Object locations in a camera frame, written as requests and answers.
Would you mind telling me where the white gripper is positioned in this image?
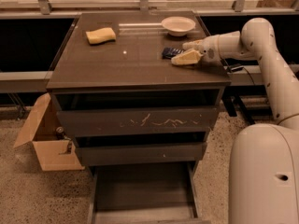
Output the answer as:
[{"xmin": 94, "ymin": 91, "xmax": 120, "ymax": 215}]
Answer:
[{"xmin": 171, "ymin": 35, "xmax": 221, "ymax": 66}]

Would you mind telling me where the blue rxbar blueberry bar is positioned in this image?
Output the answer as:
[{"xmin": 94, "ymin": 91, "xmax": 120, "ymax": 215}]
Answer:
[{"xmin": 162, "ymin": 48, "xmax": 183, "ymax": 59}]

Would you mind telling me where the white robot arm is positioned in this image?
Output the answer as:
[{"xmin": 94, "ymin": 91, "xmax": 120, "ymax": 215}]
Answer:
[{"xmin": 171, "ymin": 18, "xmax": 299, "ymax": 224}]

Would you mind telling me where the top drawer grey front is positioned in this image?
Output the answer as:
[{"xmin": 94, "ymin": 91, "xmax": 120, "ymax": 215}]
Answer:
[{"xmin": 57, "ymin": 106, "xmax": 219, "ymax": 137}]

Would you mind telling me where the drawer grey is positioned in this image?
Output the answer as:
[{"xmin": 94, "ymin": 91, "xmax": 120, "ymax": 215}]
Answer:
[
  {"xmin": 76, "ymin": 142, "xmax": 206, "ymax": 166},
  {"xmin": 57, "ymin": 106, "xmax": 219, "ymax": 137}
]

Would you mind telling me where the dark grey drawer cabinet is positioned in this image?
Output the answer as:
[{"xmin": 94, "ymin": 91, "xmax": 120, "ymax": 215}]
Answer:
[{"xmin": 46, "ymin": 10, "xmax": 233, "ymax": 182}]

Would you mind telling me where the middle drawer grey front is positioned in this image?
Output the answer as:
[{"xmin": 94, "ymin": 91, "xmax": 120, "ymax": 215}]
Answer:
[{"xmin": 76, "ymin": 142, "xmax": 206, "ymax": 166}]

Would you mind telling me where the open bottom drawer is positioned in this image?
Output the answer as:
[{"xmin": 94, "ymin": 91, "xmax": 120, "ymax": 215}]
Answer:
[{"xmin": 87, "ymin": 162, "xmax": 211, "ymax": 224}]

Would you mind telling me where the white bowl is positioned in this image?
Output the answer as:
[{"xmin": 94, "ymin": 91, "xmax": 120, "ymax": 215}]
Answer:
[{"xmin": 161, "ymin": 17, "xmax": 195, "ymax": 36}]

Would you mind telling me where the black table leg with caster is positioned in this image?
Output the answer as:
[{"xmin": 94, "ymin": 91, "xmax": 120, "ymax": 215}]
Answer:
[{"xmin": 222, "ymin": 94, "xmax": 255, "ymax": 125}]

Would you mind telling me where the yellow sponge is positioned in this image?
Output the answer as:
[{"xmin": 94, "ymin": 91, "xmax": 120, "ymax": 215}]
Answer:
[{"xmin": 86, "ymin": 27, "xmax": 116, "ymax": 45}]

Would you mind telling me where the dark bottle in box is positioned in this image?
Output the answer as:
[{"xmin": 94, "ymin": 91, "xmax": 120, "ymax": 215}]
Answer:
[{"xmin": 55, "ymin": 127, "xmax": 72, "ymax": 154}]

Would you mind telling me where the open cardboard box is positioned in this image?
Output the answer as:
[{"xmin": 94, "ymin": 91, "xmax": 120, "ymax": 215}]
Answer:
[{"xmin": 13, "ymin": 93, "xmax": 85, "ymax": 171}]

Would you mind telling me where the black power adapter with cable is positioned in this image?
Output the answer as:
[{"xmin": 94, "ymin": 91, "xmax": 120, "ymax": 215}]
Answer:
[{"xmin": 226, "ymin": 63, "xmax": 248, "ymax": 73}]

